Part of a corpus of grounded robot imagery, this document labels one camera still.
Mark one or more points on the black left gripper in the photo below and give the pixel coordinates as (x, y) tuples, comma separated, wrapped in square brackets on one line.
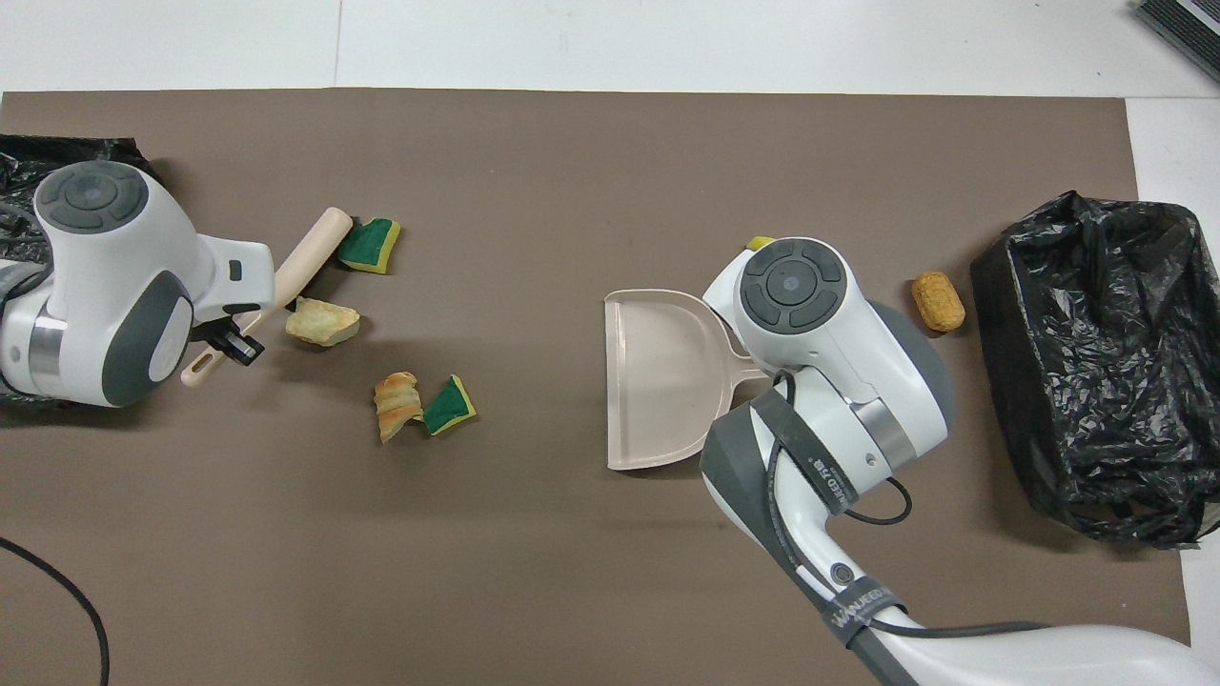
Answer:
[(224, 319)]

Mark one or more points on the pale toy toast piece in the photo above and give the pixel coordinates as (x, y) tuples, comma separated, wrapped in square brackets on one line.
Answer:
[(322, 322)]

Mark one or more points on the beige hand brush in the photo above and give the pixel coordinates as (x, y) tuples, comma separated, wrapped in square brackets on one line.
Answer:
[(310, 257)]

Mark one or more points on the large green yellow sponge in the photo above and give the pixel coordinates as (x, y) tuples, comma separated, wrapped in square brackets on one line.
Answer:
[(370, 246)]

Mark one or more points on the striped toy croissant piece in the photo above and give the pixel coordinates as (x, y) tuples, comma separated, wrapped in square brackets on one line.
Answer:
[(397, 405)]

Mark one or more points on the small green yellow sponge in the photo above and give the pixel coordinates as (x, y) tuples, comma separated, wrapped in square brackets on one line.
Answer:
[(450, 407)]

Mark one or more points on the beige plastic dustpan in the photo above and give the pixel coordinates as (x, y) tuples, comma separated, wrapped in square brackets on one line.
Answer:
[(667, 381)]

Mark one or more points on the oval golden toy bread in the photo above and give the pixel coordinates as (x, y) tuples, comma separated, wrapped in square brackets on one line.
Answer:
[(939, 301)]

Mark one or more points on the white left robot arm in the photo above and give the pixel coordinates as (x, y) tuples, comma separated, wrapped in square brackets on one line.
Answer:
[(105, 276)]

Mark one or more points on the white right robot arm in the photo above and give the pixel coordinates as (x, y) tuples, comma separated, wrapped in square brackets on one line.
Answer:
[(858, 353)]

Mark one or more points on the black bag lined bin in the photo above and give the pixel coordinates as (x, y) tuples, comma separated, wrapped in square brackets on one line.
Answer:
[(1096, 381), (57, 152)]

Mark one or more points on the brown table mat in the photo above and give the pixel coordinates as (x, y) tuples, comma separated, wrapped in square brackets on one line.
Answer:
[(572, 171)]

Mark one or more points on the all yellow sponge piece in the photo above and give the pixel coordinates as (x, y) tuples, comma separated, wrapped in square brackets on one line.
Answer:
[(760, 244)]

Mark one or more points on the dark grey ribbed panel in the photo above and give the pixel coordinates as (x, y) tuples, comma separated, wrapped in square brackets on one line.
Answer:
[(1187, 21)]

